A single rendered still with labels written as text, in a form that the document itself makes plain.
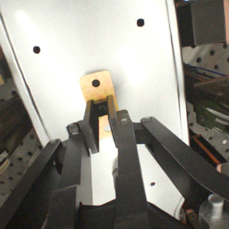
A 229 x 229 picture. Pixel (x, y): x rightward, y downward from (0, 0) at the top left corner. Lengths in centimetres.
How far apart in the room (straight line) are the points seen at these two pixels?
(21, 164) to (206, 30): 68
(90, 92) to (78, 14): 9
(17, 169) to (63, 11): 62
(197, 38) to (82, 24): 16
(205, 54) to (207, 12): 34
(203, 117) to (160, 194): 16
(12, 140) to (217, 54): 59
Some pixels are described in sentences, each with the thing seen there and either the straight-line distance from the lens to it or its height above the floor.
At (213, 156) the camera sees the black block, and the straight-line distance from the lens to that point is 39.
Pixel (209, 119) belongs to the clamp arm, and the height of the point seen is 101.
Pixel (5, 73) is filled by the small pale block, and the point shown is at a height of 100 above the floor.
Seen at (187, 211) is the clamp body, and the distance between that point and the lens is 55.
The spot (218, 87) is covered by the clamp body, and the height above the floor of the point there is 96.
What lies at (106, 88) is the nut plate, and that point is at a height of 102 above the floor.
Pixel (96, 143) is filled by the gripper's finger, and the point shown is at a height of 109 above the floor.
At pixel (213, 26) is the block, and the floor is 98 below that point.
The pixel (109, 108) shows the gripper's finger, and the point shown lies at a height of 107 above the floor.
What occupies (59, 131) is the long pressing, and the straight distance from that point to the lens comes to 26.
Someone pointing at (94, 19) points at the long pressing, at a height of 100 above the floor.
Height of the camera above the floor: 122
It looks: 67 degrees down
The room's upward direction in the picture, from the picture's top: 168 degrees clockwise
